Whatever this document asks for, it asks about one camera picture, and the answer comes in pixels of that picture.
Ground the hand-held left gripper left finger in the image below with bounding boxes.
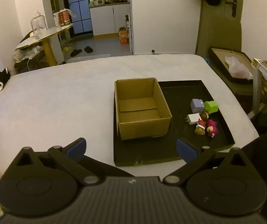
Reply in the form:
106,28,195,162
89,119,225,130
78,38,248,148
14,138,100,184

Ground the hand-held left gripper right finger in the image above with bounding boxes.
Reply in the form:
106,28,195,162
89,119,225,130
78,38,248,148
163,139,253,185

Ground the black shallow tray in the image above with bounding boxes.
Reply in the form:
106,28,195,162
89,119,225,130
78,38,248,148
113,80,236,167

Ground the brown cardboard box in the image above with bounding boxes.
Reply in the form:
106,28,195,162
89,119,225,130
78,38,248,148
114,77,172,141

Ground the green plastic cube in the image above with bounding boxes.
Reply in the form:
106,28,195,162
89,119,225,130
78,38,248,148
204,100,219,114

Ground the white charger plug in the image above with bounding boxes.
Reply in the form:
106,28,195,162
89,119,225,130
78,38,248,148
185,113,202,125

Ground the magenta toy figure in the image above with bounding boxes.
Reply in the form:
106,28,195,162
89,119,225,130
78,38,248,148
206,119,218,137

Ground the purple plastic cube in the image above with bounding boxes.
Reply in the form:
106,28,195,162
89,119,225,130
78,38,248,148
191,99,205,113

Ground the black box with brown lining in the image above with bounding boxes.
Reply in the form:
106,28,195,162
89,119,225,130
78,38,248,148
208,47,254,84

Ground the white plastic bag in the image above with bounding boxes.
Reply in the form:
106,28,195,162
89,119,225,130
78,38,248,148
225,56,253,79

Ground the grey side shelf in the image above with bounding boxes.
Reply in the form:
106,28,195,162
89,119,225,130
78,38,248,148
251,49,267,115

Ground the round yellow-legged table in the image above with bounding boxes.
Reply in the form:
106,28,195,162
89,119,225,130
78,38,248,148
16,23,74,66

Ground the clutter under round table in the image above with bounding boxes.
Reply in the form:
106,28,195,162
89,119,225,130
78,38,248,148
13,45,46,74

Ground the orange cardboard box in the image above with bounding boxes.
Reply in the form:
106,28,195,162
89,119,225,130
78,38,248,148
118,27,129,45

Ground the olive green door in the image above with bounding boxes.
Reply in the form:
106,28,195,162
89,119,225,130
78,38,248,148
195,0,243,59

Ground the clear glass jar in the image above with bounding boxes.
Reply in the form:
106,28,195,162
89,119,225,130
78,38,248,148
30,11,47,39

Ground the red tin can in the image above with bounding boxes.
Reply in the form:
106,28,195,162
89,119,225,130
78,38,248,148
54,8,76,27

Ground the white kitchen cabinet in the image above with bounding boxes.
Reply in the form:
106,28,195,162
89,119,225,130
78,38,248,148
90,3,131,39

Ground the blue panelled door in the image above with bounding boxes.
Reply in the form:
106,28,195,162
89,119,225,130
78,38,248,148
66,0,92,34

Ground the black door handle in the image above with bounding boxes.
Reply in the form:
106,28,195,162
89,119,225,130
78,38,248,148
225,0,238,17

